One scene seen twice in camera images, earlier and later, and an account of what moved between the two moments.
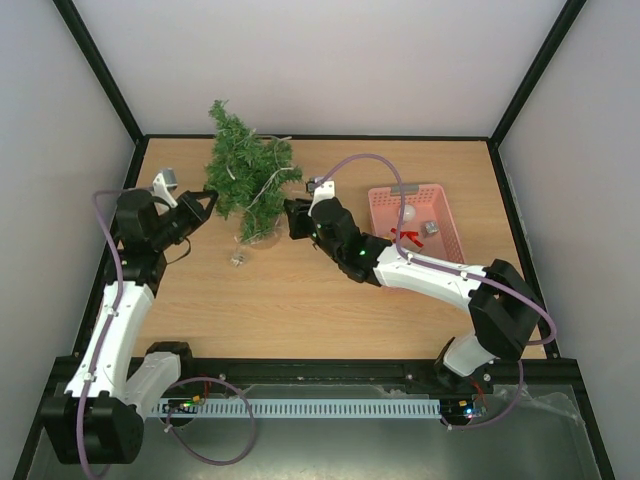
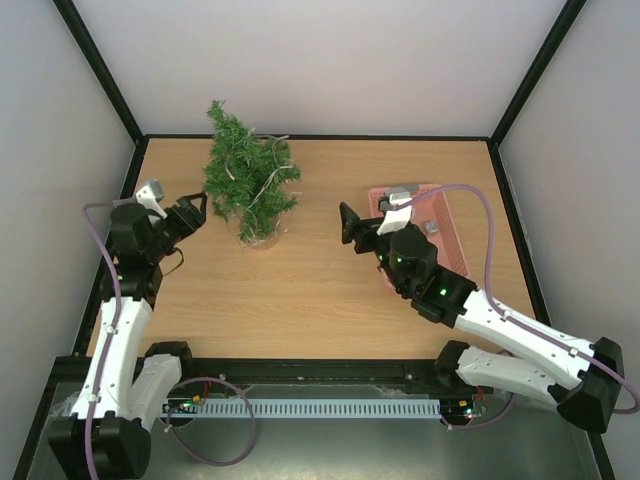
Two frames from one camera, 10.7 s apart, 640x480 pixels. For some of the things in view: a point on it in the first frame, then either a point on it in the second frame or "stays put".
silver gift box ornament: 431,227 stays put
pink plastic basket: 432,221 stays put
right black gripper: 300,220 to 360,235
